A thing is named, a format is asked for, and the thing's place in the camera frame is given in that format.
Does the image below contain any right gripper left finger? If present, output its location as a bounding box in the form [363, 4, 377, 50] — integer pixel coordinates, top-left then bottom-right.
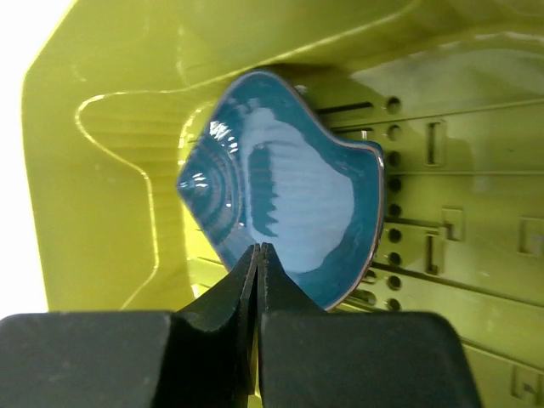
[177, 244, 259, 407]

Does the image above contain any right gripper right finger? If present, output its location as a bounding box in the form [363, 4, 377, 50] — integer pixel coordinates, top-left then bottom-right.
[258, 243, 325, 407]

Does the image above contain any dark blue shell dish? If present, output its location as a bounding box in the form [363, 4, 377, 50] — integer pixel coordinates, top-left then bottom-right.
[176, 69, 386, 309]

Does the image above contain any green plastic bin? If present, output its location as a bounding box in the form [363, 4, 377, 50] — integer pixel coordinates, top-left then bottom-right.
[22, 1, 543, 407]

